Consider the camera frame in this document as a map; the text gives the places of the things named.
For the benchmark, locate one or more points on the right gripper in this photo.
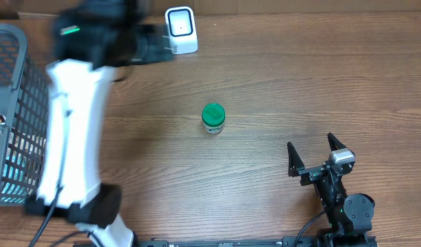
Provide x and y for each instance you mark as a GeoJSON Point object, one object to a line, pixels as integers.
{"type": "Point", "coordinates": [310, 173]}

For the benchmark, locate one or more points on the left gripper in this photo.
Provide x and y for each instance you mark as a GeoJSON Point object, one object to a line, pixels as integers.
{"type": "Point", "coordinates": [155, 48]}

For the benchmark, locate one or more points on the green lid jar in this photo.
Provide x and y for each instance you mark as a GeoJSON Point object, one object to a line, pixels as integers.
{"type": "Point", "coordinates": [213, 118]}

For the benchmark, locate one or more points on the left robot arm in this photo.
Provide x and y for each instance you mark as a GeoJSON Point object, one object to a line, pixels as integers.
{"type": "Point", "coordinates": [91, 41]}

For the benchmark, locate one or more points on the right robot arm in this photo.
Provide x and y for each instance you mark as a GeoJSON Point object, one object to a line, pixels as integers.
{"type": "Point", "coordinates": [344, 219]}

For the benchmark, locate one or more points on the white barcode scanner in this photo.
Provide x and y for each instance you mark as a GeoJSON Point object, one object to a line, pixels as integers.
{"type": "Point", "coordinates": [181, 30]}

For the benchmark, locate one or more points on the grey plastic mesh basket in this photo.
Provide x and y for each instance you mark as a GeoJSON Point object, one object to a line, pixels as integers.
{"type": "Point", "coordinates": [24, 103]}

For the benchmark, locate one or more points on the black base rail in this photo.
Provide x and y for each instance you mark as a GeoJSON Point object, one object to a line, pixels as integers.
{"type": "Point", "coordinates": [217, 243]}

